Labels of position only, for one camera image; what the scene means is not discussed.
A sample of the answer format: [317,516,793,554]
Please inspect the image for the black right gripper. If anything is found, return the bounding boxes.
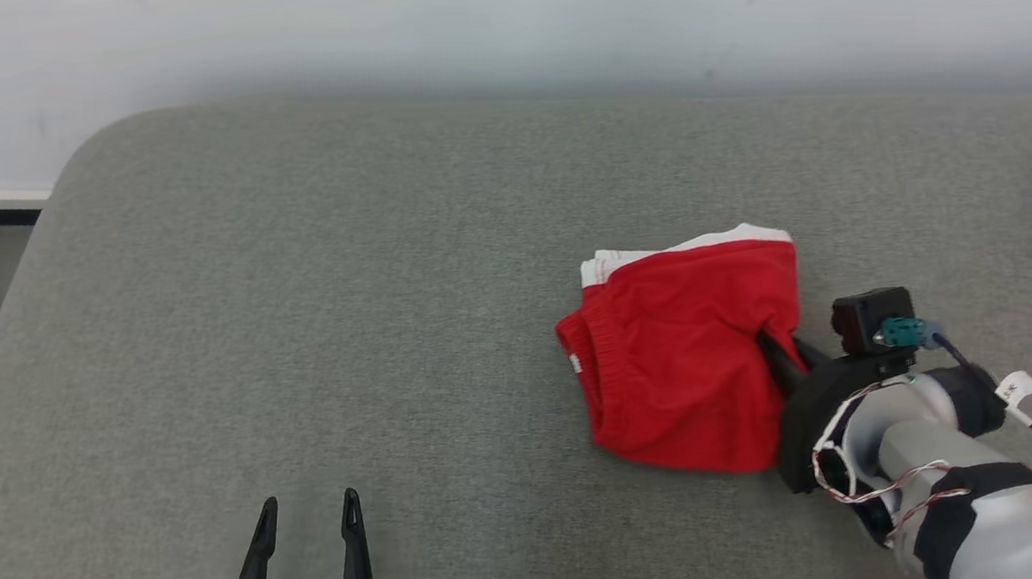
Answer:
[754,308,939,498]

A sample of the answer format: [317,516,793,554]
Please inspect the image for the red white basketball shorts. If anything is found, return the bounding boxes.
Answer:
[543,216,827,499]

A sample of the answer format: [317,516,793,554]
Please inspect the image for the teal right camera cable connector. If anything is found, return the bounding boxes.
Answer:
[872,309,949,359]

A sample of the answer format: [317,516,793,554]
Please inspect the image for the white cable label tag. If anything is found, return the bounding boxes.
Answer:
[992,369,1032,432]

